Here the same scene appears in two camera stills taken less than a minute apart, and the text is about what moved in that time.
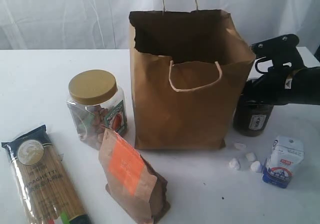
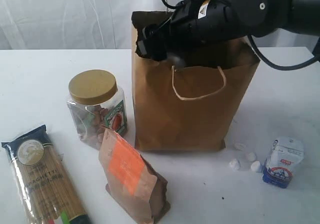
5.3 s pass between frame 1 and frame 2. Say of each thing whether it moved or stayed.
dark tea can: moved
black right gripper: moved
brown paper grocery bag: stayed
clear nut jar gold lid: stayed
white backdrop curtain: stayed
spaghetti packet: stayed
